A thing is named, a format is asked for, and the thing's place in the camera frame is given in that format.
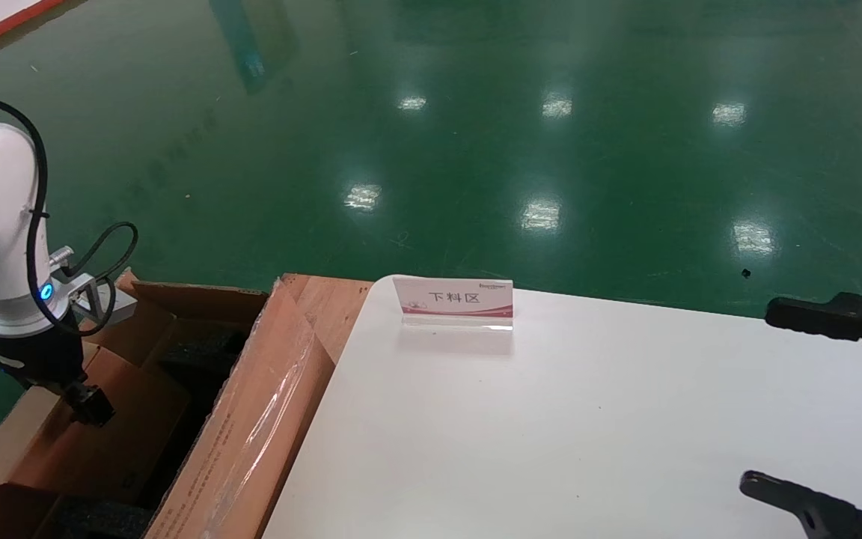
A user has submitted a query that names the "black foam insert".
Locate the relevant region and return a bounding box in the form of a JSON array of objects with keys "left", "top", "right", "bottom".
[{"left": 53, "top": 329, "right": 249, "bottom": 539}]

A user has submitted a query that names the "clear acrylic sign holder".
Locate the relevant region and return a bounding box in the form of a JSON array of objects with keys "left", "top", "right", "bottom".
[{"left": 392, "top": 275, "right": 514, "bottom": 332}]

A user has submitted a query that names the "large cardboard box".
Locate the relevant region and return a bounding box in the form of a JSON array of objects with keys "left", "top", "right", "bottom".
[{"left": 0, "top": 271, "right": 376, "bottom": 539}]

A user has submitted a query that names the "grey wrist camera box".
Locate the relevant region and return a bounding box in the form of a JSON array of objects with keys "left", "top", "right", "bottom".
[{"left": 72, "top": 273, "right": 138, "bottom": 323}]

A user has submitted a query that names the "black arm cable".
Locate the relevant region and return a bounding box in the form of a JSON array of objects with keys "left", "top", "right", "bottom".
[{"left": 0, "top": 94, "right": 139, "bottom": 338}]

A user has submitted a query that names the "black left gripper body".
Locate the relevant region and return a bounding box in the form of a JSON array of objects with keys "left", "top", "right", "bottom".
[{"left": 0, "top": 320, "right": 88, "bottom": 392}]

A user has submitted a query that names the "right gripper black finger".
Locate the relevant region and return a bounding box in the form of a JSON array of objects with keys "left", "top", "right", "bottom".
[
  {"left": 739, "top": 472, "right": 862, "bottom": 539},
  {"left": 765, "top": 293, "right": 862, "bottom": 373}
]

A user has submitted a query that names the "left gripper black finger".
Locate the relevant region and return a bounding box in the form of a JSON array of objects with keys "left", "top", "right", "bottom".
[{"left": 63, "top": 382, "right": 116, "bottom": 428}]

